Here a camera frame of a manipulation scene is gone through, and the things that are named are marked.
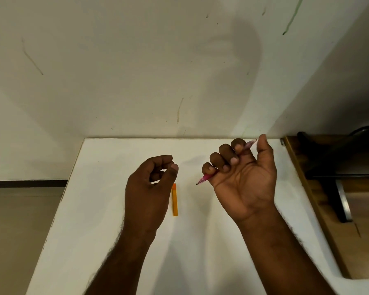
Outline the person's right forearm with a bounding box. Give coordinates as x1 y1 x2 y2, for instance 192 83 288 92
236 205 337 295

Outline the pink pen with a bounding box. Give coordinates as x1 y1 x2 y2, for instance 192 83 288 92
196 139 257 186

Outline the person's right hand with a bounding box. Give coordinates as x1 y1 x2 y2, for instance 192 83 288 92
202 134 278 225

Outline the dark chair frame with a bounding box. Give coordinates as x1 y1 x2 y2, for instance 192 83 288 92
296 123 369 180

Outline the brown wooden bench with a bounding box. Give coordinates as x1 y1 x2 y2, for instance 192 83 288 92
281 135 369 280

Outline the person's left hand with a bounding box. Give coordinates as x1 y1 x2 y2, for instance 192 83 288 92
124 155 179 241

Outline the grey metal bar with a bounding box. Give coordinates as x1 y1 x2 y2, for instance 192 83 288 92
335 179 354 224

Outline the person's left forearm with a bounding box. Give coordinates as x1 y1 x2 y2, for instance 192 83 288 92
84 228 158 295

